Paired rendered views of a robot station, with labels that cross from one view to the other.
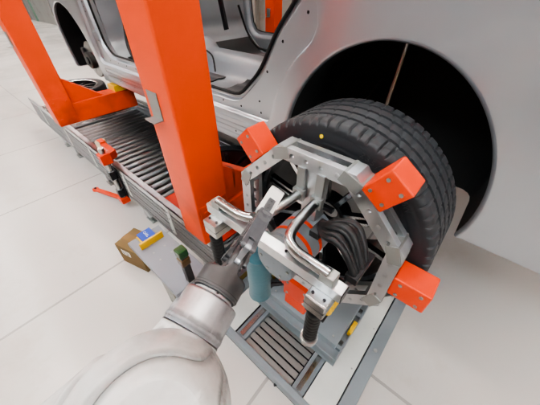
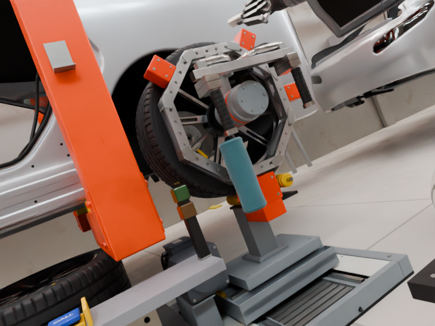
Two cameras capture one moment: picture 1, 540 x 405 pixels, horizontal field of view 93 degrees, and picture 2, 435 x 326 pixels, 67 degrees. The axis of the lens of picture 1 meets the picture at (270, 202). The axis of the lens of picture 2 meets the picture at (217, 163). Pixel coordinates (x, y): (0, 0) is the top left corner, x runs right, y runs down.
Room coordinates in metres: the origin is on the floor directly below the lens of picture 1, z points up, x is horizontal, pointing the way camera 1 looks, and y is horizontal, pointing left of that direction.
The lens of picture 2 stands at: (0.16, 1.14, 0.69)
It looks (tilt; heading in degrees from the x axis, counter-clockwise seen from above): 0 degrees down; 293
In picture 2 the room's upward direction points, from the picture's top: 21 degrees counter-clockwise
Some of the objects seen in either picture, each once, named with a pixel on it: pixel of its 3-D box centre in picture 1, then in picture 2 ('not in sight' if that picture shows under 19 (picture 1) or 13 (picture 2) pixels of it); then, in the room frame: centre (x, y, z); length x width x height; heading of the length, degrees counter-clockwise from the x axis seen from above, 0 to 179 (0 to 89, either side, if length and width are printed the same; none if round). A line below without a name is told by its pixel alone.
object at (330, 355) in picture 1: (310, 301); (268, 275); (0.71, -0.22, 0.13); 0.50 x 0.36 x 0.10; 49
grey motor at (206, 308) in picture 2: not in sight; (192, 280); (0.96, -0.03, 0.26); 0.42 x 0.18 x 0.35; 139
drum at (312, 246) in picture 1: (296, 241); (239, 106); (0.51, -0.08, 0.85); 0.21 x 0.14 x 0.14; 139
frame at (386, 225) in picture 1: (309, 228); (231, 111); (0.56, -0.13, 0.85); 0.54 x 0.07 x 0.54; 49
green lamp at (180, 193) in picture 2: (181, 251); (180, 193); (0.64, 0.35, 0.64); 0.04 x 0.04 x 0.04; 49
